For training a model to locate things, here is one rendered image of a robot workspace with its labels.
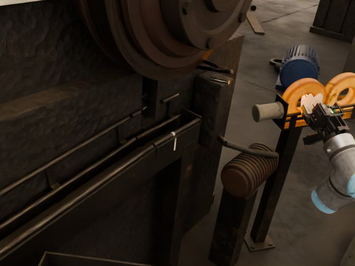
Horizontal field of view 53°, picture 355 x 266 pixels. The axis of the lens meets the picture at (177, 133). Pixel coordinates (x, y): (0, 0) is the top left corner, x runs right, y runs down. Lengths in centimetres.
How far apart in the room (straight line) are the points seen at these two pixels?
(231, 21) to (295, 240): 119
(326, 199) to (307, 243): 64
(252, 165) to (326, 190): 24
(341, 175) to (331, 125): 16
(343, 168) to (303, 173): 109
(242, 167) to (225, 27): 53
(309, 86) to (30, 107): 87
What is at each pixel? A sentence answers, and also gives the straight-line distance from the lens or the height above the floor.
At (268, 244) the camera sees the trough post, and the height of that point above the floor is 1.
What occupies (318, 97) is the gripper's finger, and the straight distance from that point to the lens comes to 126.
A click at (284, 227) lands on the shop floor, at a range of 180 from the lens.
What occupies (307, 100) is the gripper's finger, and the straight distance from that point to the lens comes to 124.
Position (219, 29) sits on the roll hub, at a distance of 80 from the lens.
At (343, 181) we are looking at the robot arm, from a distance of 111.
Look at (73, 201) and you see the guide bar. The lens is 79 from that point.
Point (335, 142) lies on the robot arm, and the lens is 113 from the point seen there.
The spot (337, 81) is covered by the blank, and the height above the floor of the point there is 78.
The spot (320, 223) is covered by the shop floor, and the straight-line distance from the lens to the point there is 190.
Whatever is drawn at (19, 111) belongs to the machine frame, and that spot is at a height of 87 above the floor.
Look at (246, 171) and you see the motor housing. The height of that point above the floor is 52.
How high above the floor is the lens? 123
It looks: 33 degrees down
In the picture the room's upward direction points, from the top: 6 degrees clockwise
